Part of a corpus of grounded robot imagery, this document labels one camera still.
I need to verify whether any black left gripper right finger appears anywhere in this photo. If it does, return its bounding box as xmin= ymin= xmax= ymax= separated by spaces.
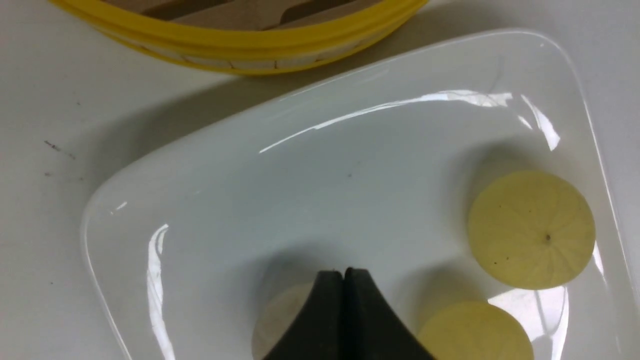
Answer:
xmin=343 ymin=268 xmax=434 ymax=360

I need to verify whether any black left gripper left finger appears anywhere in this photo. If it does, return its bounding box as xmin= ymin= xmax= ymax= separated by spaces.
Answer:
xmin=265 ymin=271 xmax=343 ymax=360

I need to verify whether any white steamed bun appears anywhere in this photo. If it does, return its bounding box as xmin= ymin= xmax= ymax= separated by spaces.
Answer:
xmin=251 ymin=282 xmax=313 ymax=360

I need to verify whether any yellow steamed bun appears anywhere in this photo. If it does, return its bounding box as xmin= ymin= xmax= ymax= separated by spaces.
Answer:
xmin=416 ymin=301 xmax=535 ymax=360
xmin=466 ymin=170 xmax=596 ymax=290

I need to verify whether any white square plate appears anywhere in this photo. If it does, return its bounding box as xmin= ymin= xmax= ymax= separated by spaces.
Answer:
xmin=80 ymin=29 xmax=639 ymax=360

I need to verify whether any yellow steamed bun on plate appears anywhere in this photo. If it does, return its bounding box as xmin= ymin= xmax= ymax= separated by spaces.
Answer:
xmin=466 ymin=170 xmax=596 ymax=290

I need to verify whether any yellow rimmed bamboo steamer basket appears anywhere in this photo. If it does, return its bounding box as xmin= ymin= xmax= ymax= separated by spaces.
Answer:
xmin=54 ymin=0 xmax=426 ymax=76

